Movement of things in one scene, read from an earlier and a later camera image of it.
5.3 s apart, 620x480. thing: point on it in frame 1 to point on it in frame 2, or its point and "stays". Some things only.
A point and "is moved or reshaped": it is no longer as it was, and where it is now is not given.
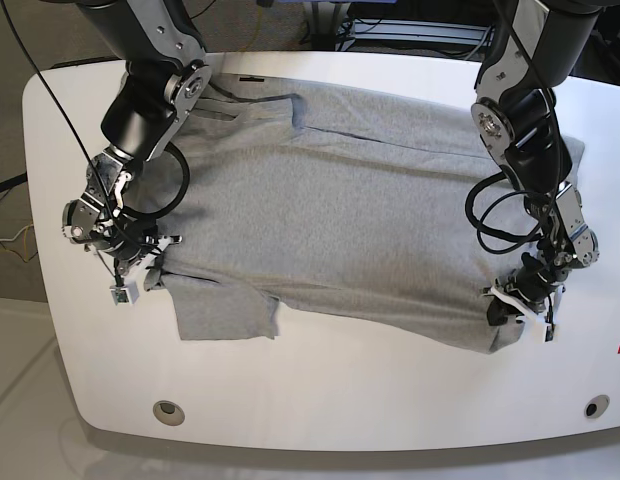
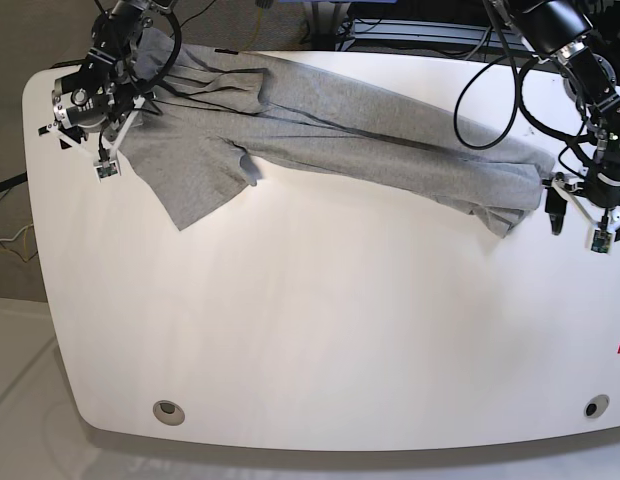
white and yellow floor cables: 25,240 stays
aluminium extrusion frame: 420,31 stays
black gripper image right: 533,281 to 606,185
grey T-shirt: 336,206 is moved or reshaped
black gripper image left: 128,243 to 94,116
